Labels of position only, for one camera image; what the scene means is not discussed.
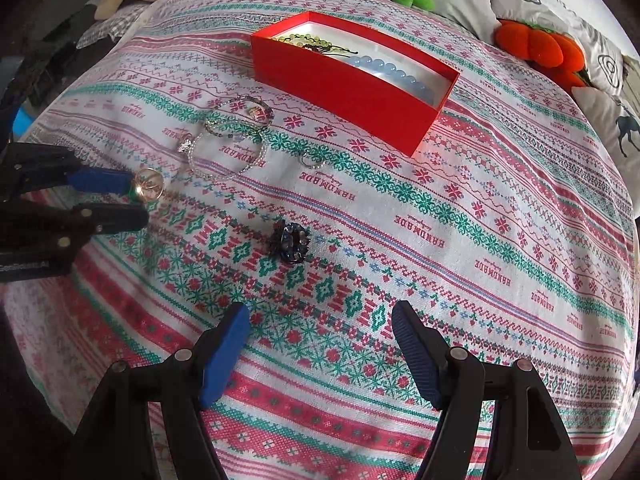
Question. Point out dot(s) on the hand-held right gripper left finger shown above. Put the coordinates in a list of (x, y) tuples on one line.
[(225, 355)]

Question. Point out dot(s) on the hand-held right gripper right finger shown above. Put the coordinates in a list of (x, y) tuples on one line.
[(417, 360)]

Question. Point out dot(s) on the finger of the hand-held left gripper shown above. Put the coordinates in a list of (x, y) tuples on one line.
[(117, 218), (100, 181)]

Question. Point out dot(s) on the red jewelry box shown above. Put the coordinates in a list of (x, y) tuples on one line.
[(340, 95)]

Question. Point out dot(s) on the light blue object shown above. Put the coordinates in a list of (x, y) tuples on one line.
[(21, 120)]

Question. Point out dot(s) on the red green printed blanket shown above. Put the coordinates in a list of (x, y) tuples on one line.
[(450, 260)]

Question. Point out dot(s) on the dark cloth pile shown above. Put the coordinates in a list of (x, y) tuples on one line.
[(50, 55)]

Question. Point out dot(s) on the deer print pillow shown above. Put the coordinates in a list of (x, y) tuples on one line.
[(607, 110)]

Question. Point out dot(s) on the orange plush pumpkin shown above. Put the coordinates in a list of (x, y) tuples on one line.
[(540, 47)]

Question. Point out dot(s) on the plain grey pillow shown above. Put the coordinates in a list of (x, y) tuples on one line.
[(465, 0)]

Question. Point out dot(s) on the grey spiral print pillow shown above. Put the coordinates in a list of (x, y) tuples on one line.
[(550, 5)]

